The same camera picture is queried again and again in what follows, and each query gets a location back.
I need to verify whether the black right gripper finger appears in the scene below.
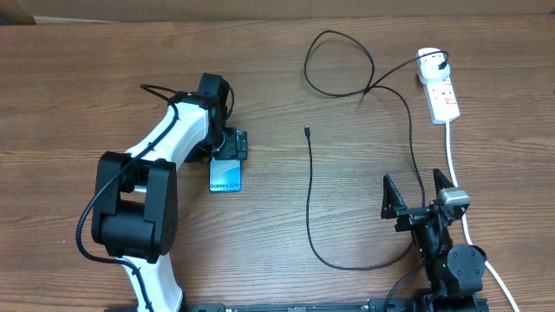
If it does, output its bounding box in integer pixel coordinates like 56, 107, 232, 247
433, 168, 454, 193
381, 174, 407, 218

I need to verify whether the Samsung Galaxy smartphone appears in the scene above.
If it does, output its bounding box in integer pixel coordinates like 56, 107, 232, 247
209, 159, 242, 193

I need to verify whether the black USB charging cable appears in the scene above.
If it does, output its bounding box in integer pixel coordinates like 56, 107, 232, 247
303, 29, 450, 272

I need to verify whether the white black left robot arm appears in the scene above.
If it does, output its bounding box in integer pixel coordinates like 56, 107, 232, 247
75, 73, 248, 311

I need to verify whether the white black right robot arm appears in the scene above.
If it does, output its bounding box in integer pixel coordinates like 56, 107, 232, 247
370, 169, 489, 312

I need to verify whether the white USB charger plug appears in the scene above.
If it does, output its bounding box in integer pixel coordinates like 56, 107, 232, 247
416, 48, 451, 84

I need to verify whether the white power strip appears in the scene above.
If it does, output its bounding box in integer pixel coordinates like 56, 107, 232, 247
423, 78, 460, 124

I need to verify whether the white power strip cord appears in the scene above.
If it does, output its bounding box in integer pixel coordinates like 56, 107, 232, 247
444, 120, 520, 312

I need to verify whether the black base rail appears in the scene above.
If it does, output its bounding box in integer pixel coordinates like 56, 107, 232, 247
103, 297, 490, 312

